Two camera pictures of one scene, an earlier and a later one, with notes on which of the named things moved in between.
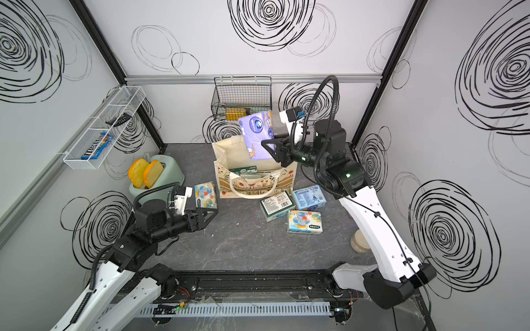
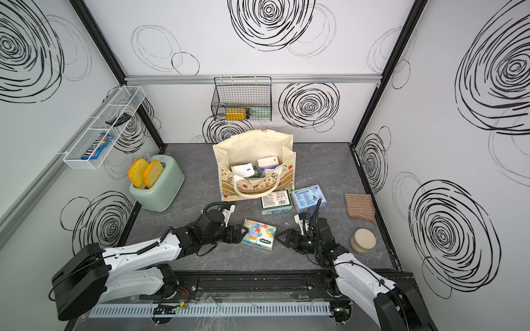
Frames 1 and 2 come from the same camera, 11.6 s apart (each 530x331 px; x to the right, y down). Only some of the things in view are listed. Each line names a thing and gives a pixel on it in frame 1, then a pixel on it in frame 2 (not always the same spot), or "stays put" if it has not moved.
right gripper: x=285 y=147 → x=288 y=241
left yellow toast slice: x=136 y=172 stays put
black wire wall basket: x=237 y=96 stays put
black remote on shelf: x=122 y=118 stays put
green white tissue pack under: x=276 y=205 stays put
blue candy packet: x=105 y=142 stays put
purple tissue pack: x=256 y=128 → x=267 y=163
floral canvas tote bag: x=272 y=179 stays put
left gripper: x=199 y=223 → x=232 y=238
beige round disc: x=359 y=243 stays put
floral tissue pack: x=304 y=222 → x=259 y=234
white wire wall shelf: x=89 y=152 stays put
